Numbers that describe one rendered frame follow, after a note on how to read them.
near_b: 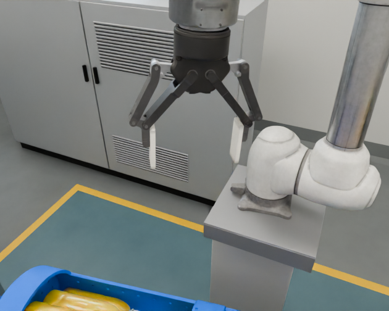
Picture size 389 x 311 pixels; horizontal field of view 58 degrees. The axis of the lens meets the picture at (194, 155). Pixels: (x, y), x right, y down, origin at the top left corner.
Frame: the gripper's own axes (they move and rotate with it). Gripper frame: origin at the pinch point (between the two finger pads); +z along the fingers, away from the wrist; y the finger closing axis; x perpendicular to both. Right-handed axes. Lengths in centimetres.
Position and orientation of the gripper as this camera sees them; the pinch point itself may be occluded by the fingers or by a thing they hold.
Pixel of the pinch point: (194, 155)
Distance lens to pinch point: 56.3
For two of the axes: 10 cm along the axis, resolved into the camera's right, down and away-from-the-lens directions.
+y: 9.8, -0.6, 1.9
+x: -1.9, -5.3, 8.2
